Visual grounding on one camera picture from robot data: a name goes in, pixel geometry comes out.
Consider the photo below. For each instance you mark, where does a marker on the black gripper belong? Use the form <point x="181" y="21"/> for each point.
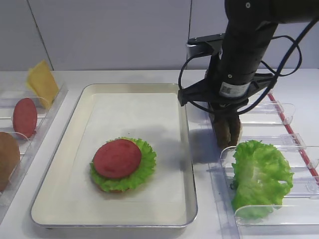
<point x="232" y="87"/>

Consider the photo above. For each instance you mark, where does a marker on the brown meat patty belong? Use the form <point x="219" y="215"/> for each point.
<point x="222" y="135"/>
<point x="234" y="129"/>

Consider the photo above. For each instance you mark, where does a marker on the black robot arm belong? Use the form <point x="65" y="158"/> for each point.
<point x="236" y="54"/>

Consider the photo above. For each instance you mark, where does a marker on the large lettuce leaf in rack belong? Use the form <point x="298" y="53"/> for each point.
<point x="262" y="178"/>

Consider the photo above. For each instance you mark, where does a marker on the lettuce leaf on burger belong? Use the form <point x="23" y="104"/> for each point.
<point x="140" y="176"/>

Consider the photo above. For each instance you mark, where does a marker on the tomato slice on burger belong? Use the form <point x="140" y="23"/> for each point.
<point x="117" y="159"/>

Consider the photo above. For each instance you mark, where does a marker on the yellow cheese slice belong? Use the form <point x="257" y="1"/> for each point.
<point x="41" y="81"/>

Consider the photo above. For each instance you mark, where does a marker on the red tomato slice in rack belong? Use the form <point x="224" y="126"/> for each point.
<point x="25" y="117"/>

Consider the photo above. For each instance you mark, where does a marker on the clear acrylic rack right side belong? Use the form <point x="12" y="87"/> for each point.
<point x="298" y="217"/>

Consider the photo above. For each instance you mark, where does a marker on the clear acrylic rack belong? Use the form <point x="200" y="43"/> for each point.
<point x="28" y="147"/>
<point x="298" y="217"/>

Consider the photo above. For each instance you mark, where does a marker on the bottom bun on tray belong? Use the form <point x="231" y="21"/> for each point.
<point x="111" y="191"/>

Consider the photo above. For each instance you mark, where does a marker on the white metal tray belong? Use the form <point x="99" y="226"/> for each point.
<point x="68" y="197"/>

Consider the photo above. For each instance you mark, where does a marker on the clear acrylic rack left side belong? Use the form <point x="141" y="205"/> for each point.
<point x="28" y="147"/>

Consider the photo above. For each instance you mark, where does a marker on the brown bun in left rack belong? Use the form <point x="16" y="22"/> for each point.
<point x="9" y="157"/>

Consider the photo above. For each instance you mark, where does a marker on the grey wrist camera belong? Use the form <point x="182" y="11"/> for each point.
<point x="204" y="46"/>

